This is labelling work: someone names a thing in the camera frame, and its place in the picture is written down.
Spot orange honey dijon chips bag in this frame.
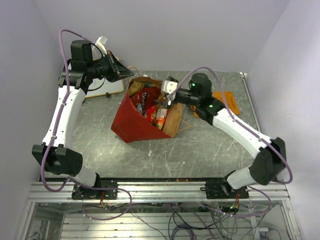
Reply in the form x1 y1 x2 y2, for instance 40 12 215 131
191 91 241 118

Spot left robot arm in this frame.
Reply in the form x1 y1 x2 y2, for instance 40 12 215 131
31 38 134 199

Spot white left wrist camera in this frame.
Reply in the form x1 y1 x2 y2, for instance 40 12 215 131
92 35 108 60

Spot loose cables under frame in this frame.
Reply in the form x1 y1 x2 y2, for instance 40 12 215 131
82 202 278 240

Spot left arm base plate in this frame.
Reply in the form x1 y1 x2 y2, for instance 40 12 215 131
71 180 118 200

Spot red paper bag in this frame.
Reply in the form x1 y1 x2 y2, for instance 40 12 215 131
111 75 192 143

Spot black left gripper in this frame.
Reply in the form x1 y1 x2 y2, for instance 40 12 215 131
88 50 136 83

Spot red rice cracker mix bag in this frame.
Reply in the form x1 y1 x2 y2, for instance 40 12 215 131
144 105 157 125

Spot aluminium rail frame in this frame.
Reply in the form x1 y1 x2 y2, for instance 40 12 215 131
14 72 301 240

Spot small whiteboard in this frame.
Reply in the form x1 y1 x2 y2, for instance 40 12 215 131
68 63 124 98

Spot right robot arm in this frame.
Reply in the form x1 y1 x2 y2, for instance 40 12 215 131
160 73 286 198

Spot colourful striped snack packet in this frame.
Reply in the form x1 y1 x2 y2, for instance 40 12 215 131
153 108 168 130

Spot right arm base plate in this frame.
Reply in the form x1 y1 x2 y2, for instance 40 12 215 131
200 178 249 200

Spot red Doritos bag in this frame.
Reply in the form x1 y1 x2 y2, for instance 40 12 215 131
130 87 161 115

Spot gold foil snack packet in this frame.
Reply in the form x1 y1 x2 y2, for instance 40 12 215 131
127 81 149 97

